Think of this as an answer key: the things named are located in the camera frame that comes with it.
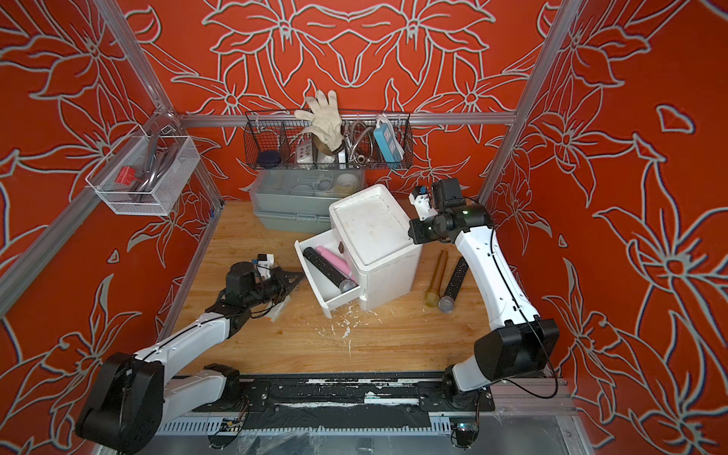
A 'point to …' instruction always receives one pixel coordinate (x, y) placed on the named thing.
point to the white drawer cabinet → (374, 233)
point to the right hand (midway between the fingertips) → (409, 228)
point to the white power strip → (304, 154)
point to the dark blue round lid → (268, 158)
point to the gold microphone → (432, 297)
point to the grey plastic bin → (299, 200)
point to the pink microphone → (336, 261)
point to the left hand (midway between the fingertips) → (304, 273)
